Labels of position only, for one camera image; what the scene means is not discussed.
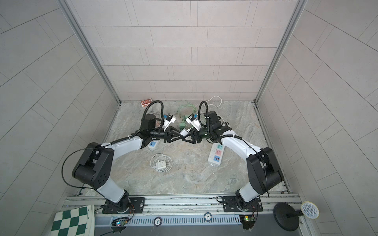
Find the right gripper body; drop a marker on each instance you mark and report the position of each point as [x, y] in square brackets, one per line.
[205, 132]

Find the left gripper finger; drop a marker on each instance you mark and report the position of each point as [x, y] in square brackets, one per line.
[172, 133]
[170, 139]

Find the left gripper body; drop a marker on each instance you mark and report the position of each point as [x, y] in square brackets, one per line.
[156, 133]

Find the colourful white power strip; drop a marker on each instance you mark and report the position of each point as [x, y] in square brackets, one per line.
[216, 154]

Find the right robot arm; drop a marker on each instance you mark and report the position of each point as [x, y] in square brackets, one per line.
[264, 171]

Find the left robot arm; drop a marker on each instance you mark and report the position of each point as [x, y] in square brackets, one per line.
[95, 164]

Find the green charger front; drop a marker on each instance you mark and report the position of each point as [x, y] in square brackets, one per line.
[182, 126]

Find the blue white power strip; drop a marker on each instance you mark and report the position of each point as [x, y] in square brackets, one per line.
[153, 145]

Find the red small box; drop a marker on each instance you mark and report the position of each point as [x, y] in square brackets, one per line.
[146, 102]

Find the green white checkerboard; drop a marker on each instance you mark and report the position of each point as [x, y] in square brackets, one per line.
[75, 222]

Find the white charger with coiled cable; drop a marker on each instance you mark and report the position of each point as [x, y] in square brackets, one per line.
[161, 163]

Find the aluminium rail base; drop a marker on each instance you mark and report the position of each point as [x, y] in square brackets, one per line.
[182, 210]

